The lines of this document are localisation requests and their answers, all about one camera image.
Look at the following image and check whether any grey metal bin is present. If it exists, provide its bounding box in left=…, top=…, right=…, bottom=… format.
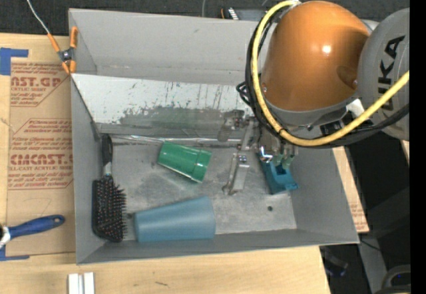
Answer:
left=68, top=8, right=361, bottom=265

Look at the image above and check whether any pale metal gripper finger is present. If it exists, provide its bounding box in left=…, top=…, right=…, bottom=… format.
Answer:
left=232, top=154, right=250, bottom=192
left=222, top=152, right=239, bottom=196

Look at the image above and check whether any brown cardboard board red print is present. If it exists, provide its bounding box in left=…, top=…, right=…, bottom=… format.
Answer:
left=0, top=32, right=371, bottom=257

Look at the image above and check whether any black hairbrush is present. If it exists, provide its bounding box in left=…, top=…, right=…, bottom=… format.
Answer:
left=91, top=133, right=128, bottom=243

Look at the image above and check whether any blue plastic block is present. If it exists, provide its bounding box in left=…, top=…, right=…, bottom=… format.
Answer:
left=259, top=156, right=300, bottom=196

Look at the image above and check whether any green plastic cup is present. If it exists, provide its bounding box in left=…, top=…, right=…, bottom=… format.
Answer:
left=156, top=141, right=213, bottom=184

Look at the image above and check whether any blue plastic cup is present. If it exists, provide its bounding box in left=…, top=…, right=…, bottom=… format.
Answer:
left=132, top=195, right=217, bottom=243

